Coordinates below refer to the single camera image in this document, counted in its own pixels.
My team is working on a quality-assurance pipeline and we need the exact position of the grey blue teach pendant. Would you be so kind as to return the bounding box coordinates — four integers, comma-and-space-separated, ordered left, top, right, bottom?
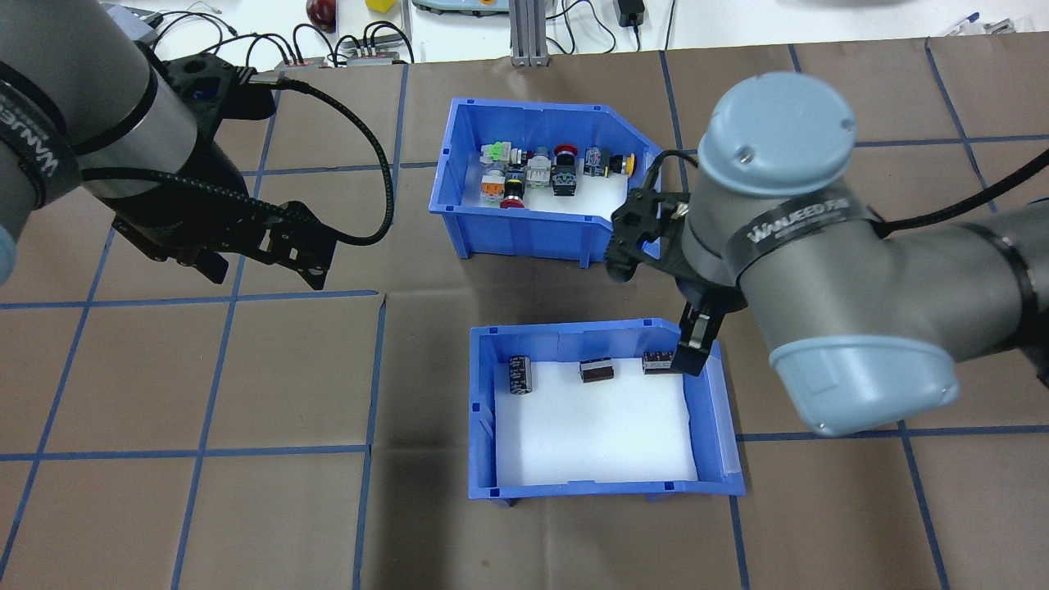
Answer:
410, 0, 511, 17

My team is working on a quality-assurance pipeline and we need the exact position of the small grey desk tool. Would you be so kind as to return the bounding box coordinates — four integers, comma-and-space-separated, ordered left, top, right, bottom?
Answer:
942, 11, 1027, 39

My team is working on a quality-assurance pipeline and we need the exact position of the red mushroom push button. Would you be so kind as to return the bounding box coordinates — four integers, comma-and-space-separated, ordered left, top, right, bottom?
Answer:
551, 144, 581, 196

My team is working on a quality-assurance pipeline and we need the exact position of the grey box device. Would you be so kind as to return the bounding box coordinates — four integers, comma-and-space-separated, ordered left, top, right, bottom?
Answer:
102, 2, 165, 38

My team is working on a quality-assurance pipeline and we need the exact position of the blue button storage bin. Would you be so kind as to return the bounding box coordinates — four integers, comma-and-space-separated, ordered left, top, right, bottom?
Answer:
429, 97, 666, 270

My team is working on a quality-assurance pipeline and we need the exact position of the black cylinder capacitor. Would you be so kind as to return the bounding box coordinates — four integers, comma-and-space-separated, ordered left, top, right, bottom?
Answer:
504, 354, 534, 397

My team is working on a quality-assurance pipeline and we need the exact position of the yellow push button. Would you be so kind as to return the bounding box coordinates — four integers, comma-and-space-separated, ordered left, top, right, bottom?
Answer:
584, 147, 637, 178

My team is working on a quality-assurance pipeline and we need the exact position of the blue capacitor storage bin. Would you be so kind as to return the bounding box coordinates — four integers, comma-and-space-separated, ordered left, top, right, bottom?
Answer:
467, 318, 748, 502

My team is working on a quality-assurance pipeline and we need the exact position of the black desk cable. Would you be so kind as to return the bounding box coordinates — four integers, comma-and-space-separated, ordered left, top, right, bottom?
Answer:
332, 20, 415, 62
152, 12, 284, 75
545, 0, 617, 57

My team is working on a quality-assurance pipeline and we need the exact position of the aluminium profile post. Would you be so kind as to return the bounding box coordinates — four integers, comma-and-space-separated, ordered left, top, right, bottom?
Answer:
508, 0, 552, 68

